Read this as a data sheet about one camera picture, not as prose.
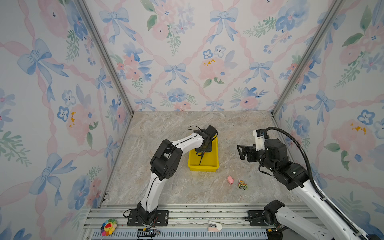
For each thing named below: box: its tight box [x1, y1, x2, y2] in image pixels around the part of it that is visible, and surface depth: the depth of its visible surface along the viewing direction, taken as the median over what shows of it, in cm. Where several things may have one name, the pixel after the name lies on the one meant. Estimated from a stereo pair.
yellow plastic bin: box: [188, 135, 220, 172], surface depth 92 cm
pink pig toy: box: [227, 175, 235, 185], surface depth 86 cm
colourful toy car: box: [237, 180, 248, 190], surface depth 85 cm
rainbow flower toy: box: [100, 218, 118, 237], surface depth 72 cm
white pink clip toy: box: [207, 220, 222, 232], surface depth 72 cm
